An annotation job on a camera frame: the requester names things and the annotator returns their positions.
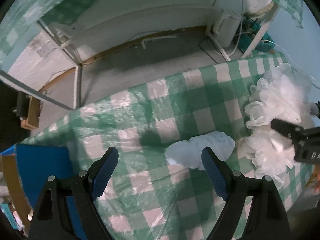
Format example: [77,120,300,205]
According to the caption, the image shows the white mesh bath pouf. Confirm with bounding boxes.
[240,63,319,188]

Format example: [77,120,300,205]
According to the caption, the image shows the blue cardboard box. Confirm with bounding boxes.
[1,144,88,233]

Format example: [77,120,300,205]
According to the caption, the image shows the green checkered tablecloth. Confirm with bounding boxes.
[25,53,312,239]

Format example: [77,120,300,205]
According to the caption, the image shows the black speaker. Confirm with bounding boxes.
[14,91,30,120]

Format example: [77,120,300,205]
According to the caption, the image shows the white appliance under table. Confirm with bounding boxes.
[213,11,241,48]

